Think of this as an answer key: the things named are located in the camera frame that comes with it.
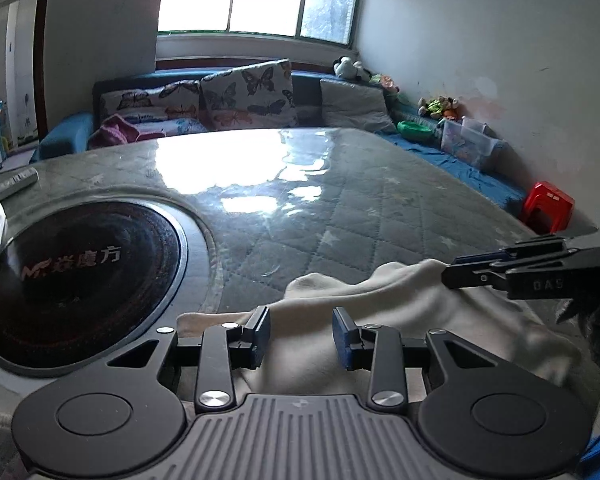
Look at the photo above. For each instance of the cream white garment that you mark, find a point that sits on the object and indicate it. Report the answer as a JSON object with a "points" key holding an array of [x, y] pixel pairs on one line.
{"points": [[302, 358]]}

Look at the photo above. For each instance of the pink purple cloth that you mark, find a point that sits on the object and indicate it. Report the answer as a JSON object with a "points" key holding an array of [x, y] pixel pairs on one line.
{"points": [[115, 130]]}

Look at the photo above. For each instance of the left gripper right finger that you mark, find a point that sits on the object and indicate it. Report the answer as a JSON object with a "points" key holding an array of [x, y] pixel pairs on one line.
{"points": [[378, 349]]}

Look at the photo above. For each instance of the clear plastic storage box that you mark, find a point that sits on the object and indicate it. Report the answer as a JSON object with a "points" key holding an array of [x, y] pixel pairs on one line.
{"points": [[468, 142]]}

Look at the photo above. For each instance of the black round induction cooktop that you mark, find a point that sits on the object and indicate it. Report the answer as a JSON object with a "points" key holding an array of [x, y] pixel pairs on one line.
{"points": [[81, 280]]}

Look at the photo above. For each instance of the grey remote control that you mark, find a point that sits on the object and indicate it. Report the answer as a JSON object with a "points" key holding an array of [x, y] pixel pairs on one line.
{"points": [[18, 182]]}

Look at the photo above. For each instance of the grey cushion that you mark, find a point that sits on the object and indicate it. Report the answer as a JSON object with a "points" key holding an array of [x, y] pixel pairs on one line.
{"points": [[346, 105]]}

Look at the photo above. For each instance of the large butterfly print pillow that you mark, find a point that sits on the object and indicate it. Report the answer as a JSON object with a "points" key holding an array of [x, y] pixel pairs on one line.
{"points": [[258, 96]]}

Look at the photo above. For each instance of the red plastic stool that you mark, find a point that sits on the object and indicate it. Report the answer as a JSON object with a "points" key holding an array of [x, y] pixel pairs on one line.
{"points": [[547, 209]]}

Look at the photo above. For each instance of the colourful plush toys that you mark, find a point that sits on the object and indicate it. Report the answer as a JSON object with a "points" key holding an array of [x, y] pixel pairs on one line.
{"points": [[444, 107]]}

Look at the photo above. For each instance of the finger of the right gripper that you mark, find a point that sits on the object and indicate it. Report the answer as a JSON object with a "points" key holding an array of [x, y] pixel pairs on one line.
{"points": [[565, 276], [535, 247]]}

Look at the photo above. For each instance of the blue corner sofa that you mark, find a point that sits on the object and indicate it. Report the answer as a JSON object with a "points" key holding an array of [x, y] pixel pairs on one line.
{"points": [[71, 134]]}

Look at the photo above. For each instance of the white plush toy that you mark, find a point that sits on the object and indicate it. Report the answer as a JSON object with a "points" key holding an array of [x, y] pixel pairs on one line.
{"points": [[347, 69]]}

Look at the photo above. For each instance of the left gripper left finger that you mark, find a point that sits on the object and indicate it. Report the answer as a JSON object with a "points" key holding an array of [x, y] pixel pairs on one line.
{"points": [[224, 348]]}

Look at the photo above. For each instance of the green plastic bowl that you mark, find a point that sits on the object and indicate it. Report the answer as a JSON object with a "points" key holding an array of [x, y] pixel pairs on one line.
{"points": [[415, 132]]}

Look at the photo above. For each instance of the long butterfly print pillow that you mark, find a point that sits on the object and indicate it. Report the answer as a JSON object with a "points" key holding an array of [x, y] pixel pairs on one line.
{"points": [[172, 109]]}

